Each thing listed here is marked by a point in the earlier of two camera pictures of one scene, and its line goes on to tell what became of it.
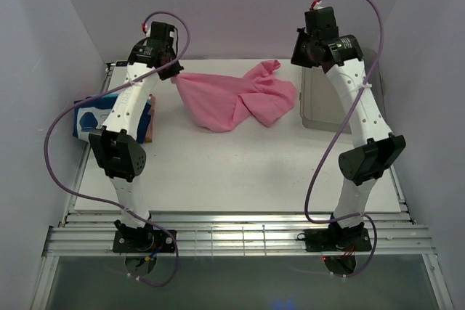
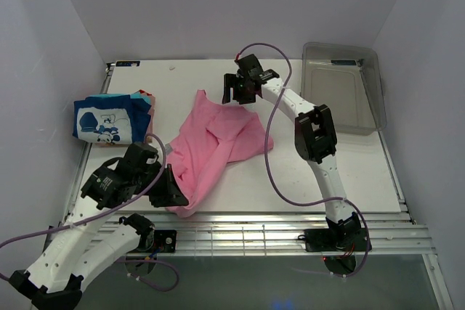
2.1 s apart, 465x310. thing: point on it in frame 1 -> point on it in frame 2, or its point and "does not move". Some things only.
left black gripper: (173, 72) -> (172, 194)
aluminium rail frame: (235, 234) does not move
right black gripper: (296, 58) -> (231, 81)
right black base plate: (327, 240) does not move
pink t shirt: (217, 104) -> (211, 137)
